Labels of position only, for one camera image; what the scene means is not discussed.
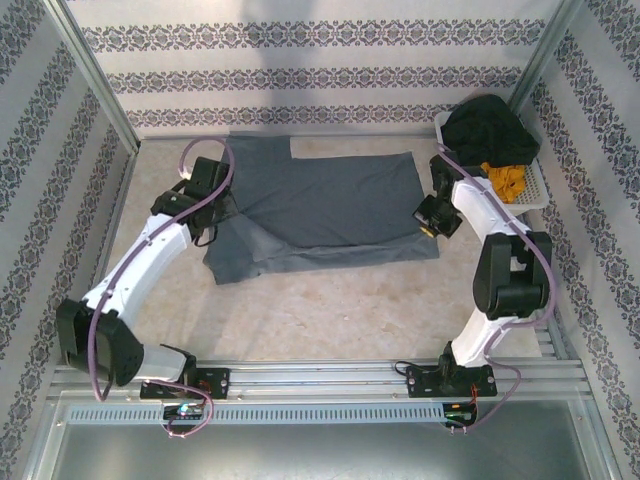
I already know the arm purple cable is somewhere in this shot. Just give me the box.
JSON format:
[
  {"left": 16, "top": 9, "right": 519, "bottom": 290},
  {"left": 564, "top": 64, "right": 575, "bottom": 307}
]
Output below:
[
  {"left": 434, "top": 142, "right": 557, "bottom": 436},
  {"left": 87, "top": 137, "right": 236, "bottom": 441}
]

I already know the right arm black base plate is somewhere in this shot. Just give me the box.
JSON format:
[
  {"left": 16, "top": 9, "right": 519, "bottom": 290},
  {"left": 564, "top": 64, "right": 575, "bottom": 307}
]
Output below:
[{"left": 405, "top": 363, "right": 499, "bottom": 399}]

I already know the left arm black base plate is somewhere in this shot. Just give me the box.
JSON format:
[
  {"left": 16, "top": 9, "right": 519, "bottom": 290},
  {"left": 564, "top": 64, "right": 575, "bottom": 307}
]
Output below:
[{"left": 139, "top": 367, "right": 232, "bottom": 400}]

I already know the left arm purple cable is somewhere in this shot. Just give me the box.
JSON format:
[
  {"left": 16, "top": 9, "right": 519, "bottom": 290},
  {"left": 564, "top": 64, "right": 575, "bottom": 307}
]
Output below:
[{"left": 87, "top": 137, "right": 236, "bottom": 441}]

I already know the sheet metal panel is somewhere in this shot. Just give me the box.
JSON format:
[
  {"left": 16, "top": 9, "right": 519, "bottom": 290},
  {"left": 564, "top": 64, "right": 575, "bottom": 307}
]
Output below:
[{"left": 47, "top": 392, "right": 609, "bottom": 480}]

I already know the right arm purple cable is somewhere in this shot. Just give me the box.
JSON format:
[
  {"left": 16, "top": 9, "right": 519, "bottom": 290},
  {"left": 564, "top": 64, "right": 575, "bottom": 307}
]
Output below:
[{"left": 434, "top": 142, "right": 557, "bottom": 436}]

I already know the white plastic basket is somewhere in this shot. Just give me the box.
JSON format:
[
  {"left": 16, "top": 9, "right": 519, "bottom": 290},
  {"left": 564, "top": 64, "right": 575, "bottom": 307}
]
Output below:
[{"left": 433, "top": 110, "right": 550, "bottom": 219}]

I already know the yellow t-shirt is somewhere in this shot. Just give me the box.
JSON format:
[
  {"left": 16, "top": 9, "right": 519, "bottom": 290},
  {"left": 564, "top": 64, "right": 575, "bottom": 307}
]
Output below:
[{"left": 480, "top": 162, "right": 527, "bottom": 205}]

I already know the aluminium back wall rail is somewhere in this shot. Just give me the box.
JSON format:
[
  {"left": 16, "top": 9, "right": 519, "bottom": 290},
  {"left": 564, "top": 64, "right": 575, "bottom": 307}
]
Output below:
[{"left": 137, "top": 130, "right": 441, "bottom": 144}]

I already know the black t-shirt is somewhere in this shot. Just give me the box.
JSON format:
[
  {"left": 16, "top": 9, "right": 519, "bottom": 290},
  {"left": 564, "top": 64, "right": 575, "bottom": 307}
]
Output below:
[{"left": 442, "top": 94, "right": 541, "bottom": 169}]

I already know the slotted gray cable duct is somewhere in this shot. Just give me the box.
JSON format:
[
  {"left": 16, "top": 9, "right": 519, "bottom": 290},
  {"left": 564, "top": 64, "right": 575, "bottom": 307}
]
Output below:
[{"left": 67, "top": 402, "right": 449, "bottom": 424}]

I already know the gray t-shirt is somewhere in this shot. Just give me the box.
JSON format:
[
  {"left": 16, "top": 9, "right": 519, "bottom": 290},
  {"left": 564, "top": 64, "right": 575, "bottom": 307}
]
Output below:
[{"left": 203, "top": 132, "right": 441, "bottom": 286}]

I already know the aluminium mounting rail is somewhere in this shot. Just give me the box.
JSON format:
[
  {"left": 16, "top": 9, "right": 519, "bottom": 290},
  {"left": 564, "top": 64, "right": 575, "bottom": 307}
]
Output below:
[{"left": 47, "top": 324, "right": 589, "bottom": 401}]

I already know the aluminium frame post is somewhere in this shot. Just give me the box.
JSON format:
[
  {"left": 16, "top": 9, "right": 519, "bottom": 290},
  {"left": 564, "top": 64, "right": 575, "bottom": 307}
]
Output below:
[
  {"left": 47, "top": 0, "right": 141, "bottom": 154},
  {"left": 507, "top": 0, "right": 584, "bottom": 114}
]

